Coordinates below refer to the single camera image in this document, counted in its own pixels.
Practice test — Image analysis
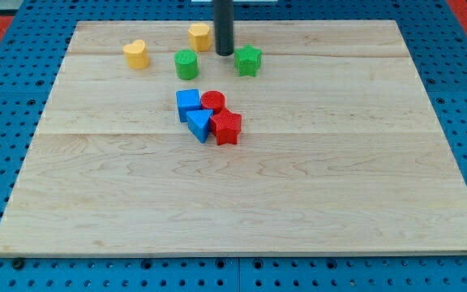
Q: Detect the blue cube block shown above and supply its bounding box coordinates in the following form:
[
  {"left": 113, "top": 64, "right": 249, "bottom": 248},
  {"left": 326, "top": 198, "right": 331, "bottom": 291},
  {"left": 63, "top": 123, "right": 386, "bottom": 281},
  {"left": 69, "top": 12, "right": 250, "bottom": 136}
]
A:
[{"left": 175, "top": 88, "right": 201, "bottom": 122}]

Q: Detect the red star block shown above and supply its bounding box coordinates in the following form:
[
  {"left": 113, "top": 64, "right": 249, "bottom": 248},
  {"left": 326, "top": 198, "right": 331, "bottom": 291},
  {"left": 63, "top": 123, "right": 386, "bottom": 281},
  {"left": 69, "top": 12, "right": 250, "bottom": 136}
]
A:
[{"left": 210, "top": 109, "right": 242, "bottom": 145}]

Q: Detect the blue triangle block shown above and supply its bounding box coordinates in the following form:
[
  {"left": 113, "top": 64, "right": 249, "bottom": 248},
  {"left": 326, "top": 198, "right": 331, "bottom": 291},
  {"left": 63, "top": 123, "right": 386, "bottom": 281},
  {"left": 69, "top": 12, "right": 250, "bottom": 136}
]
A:
[{"left": 186, "top": 109, "right": 213, "bottom": 144}]

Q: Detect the red cylinder block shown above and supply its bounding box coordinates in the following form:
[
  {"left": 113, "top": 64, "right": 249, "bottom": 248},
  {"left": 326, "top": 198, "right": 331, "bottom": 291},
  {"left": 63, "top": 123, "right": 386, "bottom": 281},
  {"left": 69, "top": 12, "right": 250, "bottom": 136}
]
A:
[{"left": 200, "top": 90, "right": 225, "bottom": 114}]

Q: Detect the green star block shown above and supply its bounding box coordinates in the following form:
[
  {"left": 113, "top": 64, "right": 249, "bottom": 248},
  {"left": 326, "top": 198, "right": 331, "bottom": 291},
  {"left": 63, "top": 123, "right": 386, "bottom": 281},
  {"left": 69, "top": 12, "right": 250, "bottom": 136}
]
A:
[{"left": 234, "top": 44, "right": 262, "bottom": 77}]

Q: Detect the green cylinder block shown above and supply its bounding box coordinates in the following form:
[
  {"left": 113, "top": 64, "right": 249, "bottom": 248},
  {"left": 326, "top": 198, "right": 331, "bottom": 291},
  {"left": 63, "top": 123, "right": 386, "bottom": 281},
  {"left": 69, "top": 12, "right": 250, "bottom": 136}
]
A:
[{"left": 174, "top": 49, "right": 199, "bottom": 80}]

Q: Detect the light wooden board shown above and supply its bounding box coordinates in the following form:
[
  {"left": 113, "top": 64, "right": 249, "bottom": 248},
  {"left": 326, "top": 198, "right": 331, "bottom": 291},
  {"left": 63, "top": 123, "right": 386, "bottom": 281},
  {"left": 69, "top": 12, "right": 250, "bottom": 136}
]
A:
[{"left": 0, "top": 20, "right": 467, "bottom": 258}]

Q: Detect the yellow hexagon block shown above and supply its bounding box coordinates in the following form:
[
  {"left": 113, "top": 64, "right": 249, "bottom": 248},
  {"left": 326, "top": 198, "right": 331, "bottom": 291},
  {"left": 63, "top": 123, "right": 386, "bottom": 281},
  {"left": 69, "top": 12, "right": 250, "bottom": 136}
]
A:
[{"left": 188, "top": 23, "right": 212, "bottom": 52}]

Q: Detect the yellow heart block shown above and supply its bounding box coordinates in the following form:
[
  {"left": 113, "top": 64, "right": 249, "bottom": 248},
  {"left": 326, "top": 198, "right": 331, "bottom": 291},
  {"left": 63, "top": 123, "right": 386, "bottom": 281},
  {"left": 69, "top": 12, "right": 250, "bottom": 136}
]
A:
[{"left": 122, "top": 39, "right": 150, "bottom": 70}]

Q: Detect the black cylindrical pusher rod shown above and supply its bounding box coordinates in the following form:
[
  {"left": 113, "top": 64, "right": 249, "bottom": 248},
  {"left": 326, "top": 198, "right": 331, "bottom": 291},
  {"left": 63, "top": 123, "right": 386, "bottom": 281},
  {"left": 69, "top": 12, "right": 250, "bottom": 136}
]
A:
[{"left": 212, "top": 0, "right": 234, "bottom": 56}]

